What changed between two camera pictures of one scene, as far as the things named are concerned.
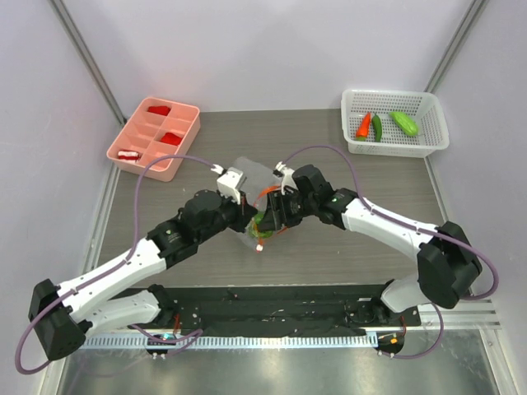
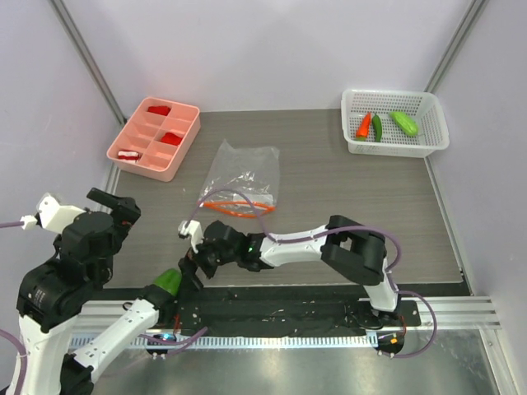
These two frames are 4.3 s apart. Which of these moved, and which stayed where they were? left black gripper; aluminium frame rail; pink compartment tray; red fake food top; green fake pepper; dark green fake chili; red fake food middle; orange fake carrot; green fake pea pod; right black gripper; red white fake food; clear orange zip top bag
Moved: clear orange zip top bag; right black gripper; left black gripper; green fake pepper
Stayed: red fake food top; orange fake carrot; green fake pea pod; pink compartment tray; red fake food middle; aluminium frame rail; red white fake food; dark green fake chili
